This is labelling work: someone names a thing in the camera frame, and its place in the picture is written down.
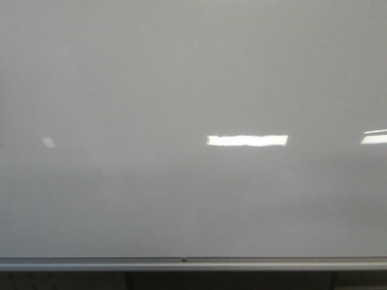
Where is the white whiteboard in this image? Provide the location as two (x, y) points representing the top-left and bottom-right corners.
(1, 1), (386, 257)

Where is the aluminium whiteboard tray rail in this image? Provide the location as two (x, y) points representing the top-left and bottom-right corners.
(1, 256), (386, 272)

